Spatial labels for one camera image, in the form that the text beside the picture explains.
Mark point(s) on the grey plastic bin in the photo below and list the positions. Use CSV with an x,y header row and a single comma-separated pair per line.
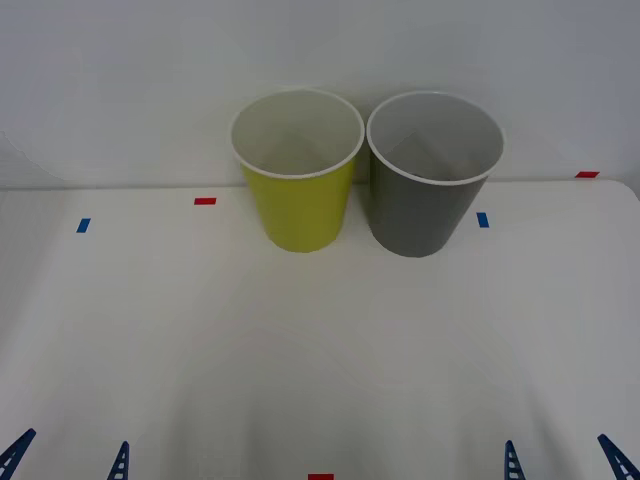
x,y
420,220

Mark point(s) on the yellow-green plastic bin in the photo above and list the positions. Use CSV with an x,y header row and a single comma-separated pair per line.
x,y
300,215

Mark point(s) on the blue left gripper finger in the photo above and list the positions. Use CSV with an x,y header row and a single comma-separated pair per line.
x,y
120,465
15,452

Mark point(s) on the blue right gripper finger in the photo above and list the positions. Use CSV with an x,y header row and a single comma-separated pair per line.
x,y
514,465
620,457

